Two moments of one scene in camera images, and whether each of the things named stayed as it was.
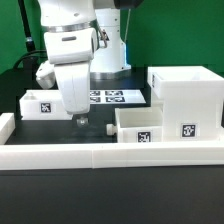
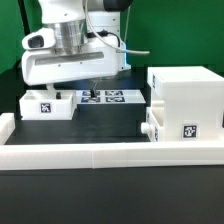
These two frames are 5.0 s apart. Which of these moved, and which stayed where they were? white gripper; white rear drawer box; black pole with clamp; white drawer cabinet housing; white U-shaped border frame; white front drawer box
Moved: white gripper; white front drawer box
Stayed: black pole with clamp; white rear drawer box; white drawer cabinet housing; white U-shaped border frame
